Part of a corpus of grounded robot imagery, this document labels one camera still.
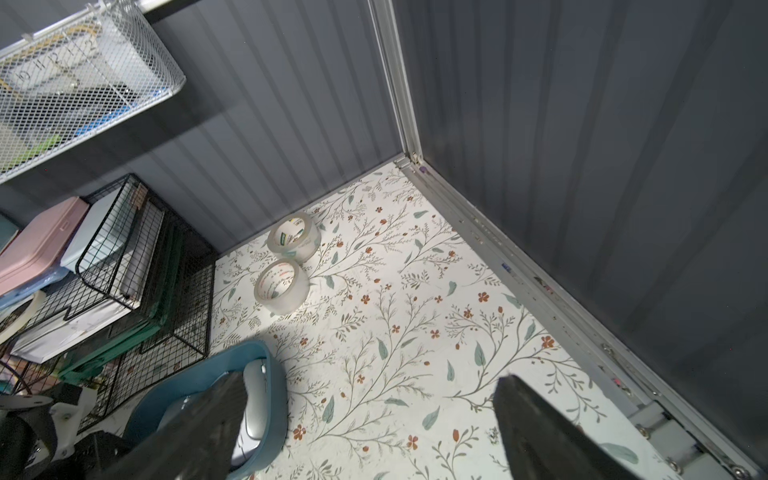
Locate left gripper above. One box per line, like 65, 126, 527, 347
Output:
1, 383, 132, 479

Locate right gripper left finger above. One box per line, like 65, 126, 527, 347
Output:
99, 372, 247, 479

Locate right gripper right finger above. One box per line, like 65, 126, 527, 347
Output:
492, 375, 637, 480

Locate teal storage box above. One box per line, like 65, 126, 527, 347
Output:
123, 340, 288, 479

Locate silver mouse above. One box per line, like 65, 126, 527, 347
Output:
231, 359, 270, 468

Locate clear tape roll near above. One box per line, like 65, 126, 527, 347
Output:
254, 259, 310, 316

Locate clear tape roll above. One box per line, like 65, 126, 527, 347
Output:
266, 211, 321, 264
254, 259, 310, 316

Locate pink pencil case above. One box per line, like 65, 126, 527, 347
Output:
1, 197, 90, 295

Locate clear tape roll far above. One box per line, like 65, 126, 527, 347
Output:
266, 211, 321, 264

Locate light grey pencil case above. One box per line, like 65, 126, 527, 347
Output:
60, 189, 134, 273

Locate yellow clock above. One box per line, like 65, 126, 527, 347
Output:
1, 22, 103, 98

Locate black wire desk organizer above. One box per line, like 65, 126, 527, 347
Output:
1, 174, 216, 427

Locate white mesh wall basket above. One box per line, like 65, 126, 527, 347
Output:
1, 1, 186, 182

